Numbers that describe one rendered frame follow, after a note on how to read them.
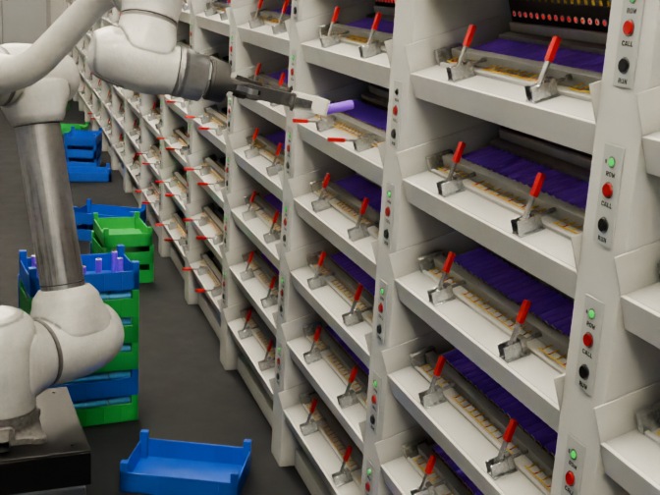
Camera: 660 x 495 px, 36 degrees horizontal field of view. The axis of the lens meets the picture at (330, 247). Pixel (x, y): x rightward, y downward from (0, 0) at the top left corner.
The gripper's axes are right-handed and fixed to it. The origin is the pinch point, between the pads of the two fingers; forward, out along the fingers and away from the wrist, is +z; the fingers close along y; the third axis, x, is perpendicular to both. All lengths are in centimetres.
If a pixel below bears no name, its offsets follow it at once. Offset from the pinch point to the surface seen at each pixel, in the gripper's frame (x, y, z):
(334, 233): 27.7, 20.8, 19.8
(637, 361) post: 16, -86, 21
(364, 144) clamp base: 6.3, 10.6, 17.4
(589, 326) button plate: 14, -81, 17
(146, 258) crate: 93, 225, 20
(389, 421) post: 55, -16, 27
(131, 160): 82, 404, 33
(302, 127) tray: 9, 49, 16
